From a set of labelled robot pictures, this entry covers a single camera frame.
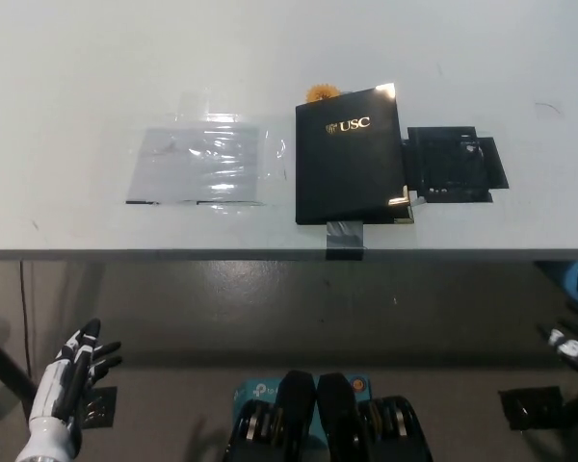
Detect clear plastic sheet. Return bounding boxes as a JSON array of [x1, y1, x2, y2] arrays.
[[123, 93, 290, 207]]

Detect black table leg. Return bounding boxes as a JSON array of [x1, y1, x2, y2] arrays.
[[0, 325, 39, 410]]

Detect black USC diary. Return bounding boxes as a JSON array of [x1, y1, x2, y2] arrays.
[[293, 81, 415, 226]]

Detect grey duct tape strip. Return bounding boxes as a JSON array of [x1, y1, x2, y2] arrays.
[[325, 220, 367, 262]]

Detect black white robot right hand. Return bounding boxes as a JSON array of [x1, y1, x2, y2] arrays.
[[537, 316, 578, 375]]

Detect orange spiky ring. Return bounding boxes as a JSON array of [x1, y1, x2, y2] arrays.
[[305, 83, 341, 104]]

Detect teal tp-link box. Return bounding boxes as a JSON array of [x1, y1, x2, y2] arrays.
[[231, 372, 373, 434]]

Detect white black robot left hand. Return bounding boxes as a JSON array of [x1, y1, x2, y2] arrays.
[[27, 318, 123, 434]]

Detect thin dark cable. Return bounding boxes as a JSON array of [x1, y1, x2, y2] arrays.
[[19, 262, 32, 381]]

